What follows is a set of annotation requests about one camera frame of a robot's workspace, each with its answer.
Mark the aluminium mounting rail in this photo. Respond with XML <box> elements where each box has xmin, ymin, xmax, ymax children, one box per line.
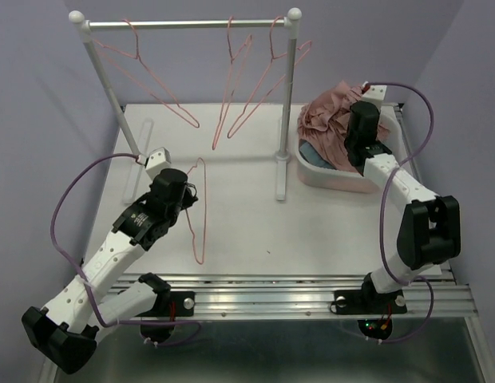
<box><xmin>107</xmin><ymin>274</ymin><xmax>478</xmax><ymax>320</ymax></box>

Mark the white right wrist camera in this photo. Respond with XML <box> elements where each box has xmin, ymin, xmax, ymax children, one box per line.
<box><xmin>361</xmin><ymin>81</ymin><xmax>387</xmax><ymax>110</ymax></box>

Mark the pink wire hanger of denim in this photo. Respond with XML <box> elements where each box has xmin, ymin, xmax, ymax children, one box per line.
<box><xmin>226</xmin><ymin>15</ymin><xmax>313</xmax><ymax>140</ymax></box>

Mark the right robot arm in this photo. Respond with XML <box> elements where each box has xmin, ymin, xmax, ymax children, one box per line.
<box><xmin>335</xmin><ymin>101</ymin><xmax>461</xmax><ymax>315</ymax></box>

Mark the pink wire hanger far left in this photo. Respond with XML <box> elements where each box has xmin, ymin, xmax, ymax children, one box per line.
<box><xmin>92</xmin><ymin>19</ymin><xmax>200</xmax><ymax>129</ymax></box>

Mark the dusty pink pleated skirt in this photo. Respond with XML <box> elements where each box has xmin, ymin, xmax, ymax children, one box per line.
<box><xmin>297</xmin><ymin>79</ymin><xmax>388</xmax><ymax>173</ymax></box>

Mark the blue denim garment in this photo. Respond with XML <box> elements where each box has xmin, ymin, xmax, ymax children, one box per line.
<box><xmin>299</xmin><ymin>140</ymin><xmax>334</xmax><ymax>169</ymax></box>

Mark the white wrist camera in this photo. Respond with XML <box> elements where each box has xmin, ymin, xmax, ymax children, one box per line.
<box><xmin>145</xmin><ymin>147</ymin><xmax>172</xmax><ymax>180</ymax></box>
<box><xmin>361</xmin><ymin>81</ymin><xmax>387</xmax><ymax>110</ymax></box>

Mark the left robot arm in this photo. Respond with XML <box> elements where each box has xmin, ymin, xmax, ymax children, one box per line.
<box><xmin>22</xmin><ymin>168</ymin><xmax>197</xmax><ymax>374</ymax></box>

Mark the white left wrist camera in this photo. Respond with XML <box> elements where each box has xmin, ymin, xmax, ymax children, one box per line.
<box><xmin>145</xmin><ymin>147</ymin><xmax>172</xmax><ymax>180</ymax></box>

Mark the white plastic basket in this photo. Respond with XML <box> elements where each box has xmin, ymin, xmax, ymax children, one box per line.
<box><xmin>295</xmin><ymin>105</ymin><xmax>407</xmax><ymax>194</ymax></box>

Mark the white clothes rack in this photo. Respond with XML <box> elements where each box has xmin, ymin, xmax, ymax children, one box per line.
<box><xmin>69</xmin><ymin>7</ymin><xmax>311</xmax><ymax>202</ymax></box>

